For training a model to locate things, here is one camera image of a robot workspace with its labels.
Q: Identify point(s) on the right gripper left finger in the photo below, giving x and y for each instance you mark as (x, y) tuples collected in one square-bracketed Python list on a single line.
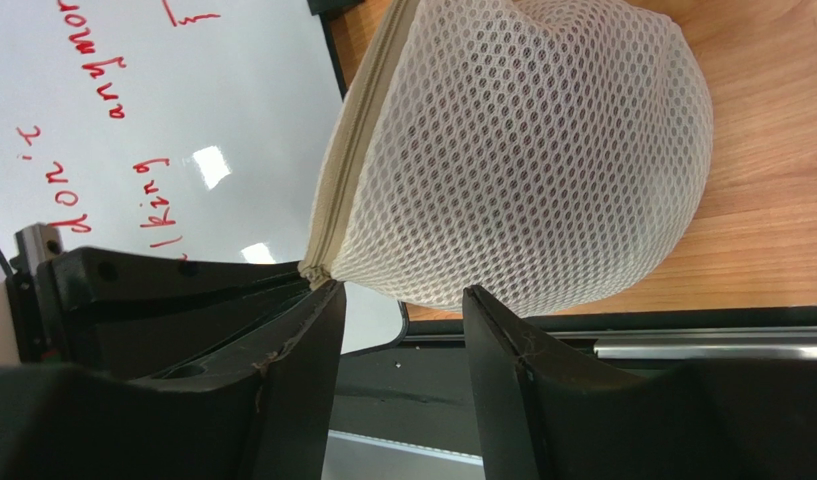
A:
[(258, 408)]

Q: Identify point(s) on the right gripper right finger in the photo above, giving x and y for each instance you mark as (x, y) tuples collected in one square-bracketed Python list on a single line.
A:
[(531, 430)]

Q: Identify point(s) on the whiteboard with red writing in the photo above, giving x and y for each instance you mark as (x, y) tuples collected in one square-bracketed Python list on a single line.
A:
[(186, 130)]

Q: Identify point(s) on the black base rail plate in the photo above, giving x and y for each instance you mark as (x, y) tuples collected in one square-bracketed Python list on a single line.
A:
[(736, 361)]

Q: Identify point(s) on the aluminium frame rail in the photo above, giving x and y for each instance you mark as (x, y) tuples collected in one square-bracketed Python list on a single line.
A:
[(354, 456)]

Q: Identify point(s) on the white mesh laundry bag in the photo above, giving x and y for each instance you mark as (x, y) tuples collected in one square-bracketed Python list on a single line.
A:
[(551, 152)]

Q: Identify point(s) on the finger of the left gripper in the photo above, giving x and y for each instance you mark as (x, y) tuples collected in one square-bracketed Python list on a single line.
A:
[(133, 316)]

